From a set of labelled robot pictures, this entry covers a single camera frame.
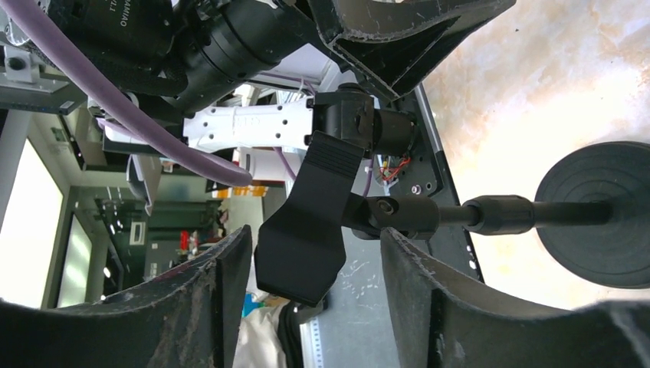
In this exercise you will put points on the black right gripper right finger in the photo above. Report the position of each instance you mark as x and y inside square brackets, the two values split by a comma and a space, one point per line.
[443, 318]

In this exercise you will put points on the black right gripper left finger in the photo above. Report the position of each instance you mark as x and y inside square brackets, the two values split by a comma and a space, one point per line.
[189, 316]

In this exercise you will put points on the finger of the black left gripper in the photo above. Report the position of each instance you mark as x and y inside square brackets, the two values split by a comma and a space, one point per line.
[374, 21]
[395, 68]

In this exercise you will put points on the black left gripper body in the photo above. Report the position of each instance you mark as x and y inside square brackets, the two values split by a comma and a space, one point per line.
[189, 53]

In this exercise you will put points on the black round-base mic stand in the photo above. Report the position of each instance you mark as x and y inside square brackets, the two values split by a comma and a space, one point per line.
[591, 213]

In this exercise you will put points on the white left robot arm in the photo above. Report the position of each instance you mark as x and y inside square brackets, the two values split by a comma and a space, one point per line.
[346, 111]

